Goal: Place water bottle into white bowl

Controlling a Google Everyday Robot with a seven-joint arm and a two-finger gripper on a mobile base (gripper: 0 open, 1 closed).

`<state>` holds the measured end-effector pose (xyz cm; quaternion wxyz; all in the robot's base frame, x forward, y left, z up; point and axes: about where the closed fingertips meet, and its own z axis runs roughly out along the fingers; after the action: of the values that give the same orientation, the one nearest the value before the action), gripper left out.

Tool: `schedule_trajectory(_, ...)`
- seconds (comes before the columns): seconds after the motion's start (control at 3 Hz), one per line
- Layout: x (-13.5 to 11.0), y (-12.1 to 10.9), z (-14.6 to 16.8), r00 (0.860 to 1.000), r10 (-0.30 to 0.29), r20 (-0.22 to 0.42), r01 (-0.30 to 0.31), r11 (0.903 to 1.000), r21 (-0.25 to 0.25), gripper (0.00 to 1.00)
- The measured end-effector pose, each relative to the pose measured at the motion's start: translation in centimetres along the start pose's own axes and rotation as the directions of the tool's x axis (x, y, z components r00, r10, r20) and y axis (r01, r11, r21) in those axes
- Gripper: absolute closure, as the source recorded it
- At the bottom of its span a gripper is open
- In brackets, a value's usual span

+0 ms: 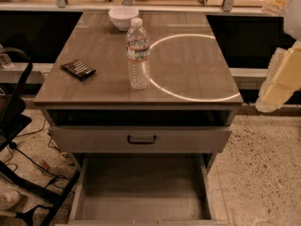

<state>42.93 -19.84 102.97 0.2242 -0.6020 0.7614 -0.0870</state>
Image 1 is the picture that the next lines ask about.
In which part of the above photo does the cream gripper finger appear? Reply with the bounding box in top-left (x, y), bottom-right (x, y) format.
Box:
top-left (261, 0), bottom-right (293, 16)
top-left (255, 47), bottom-right (301, 113)

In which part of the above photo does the clear plastic water bottle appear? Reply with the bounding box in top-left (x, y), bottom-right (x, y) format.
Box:
top-left (125, 18), bottom-right (151, 89)

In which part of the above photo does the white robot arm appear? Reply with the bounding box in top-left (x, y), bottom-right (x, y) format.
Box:
top-left (255, 0), bottom-right (301, 113)

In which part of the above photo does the white ceramic bowl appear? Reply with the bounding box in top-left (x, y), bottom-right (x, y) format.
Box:
top-left (108, 6), bottom-right (139, 31)

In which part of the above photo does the grey wooden drawer cabinet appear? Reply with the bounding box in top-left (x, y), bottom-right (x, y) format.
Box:
top-left (33, 9), bottom-right (245, 226)

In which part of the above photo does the open bottom drawer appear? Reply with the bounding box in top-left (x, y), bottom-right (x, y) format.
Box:
top-left (56, 154), bottom-right (230, 226)

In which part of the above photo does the white shoe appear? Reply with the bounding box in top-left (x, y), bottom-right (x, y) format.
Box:
top-left (0, 190), bottom-right (21, 211)

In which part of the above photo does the black drawer handle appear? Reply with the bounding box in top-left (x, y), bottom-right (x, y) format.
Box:
top-left (127, 135), bottom-right (157, 145)

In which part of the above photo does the black metal cart frame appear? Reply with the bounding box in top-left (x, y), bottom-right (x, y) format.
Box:
top-left (0, 46), bottom-right (81, 226)

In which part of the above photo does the black floor cable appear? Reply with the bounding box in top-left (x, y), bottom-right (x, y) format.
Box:
top-left (8, 119), bottom-right (76, 190)

